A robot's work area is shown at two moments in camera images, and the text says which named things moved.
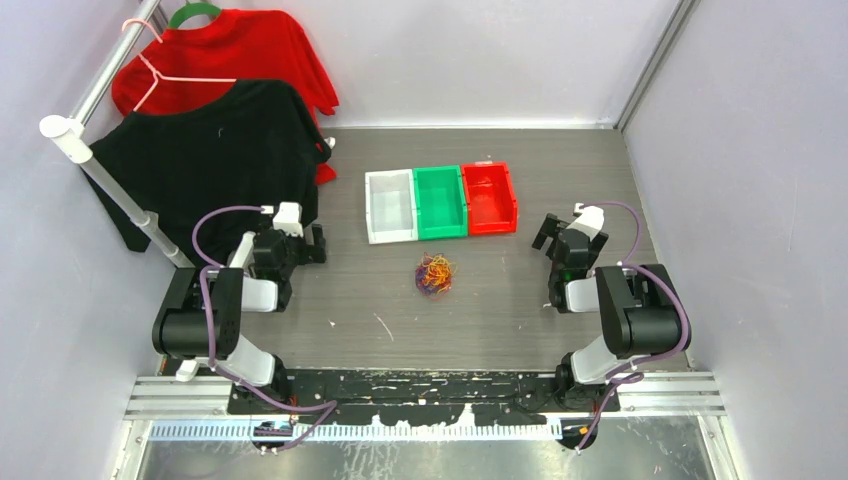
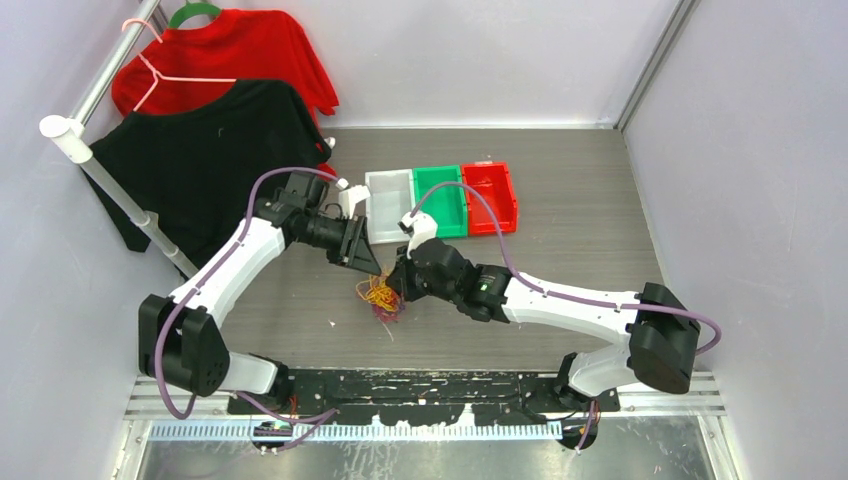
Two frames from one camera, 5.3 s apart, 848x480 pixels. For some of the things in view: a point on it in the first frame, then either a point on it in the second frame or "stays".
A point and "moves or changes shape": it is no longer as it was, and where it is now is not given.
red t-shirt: [222, 47] stays
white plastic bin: [390, 206] stays
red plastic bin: [491, 197] stays
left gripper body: [297, 253] to [326, 234]
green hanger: [190, 10] stays
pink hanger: [157, 76] stays
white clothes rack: [70, 136] stays
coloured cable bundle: [434, 274] moves or changes shape
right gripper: [548, 229] to [398, 279]
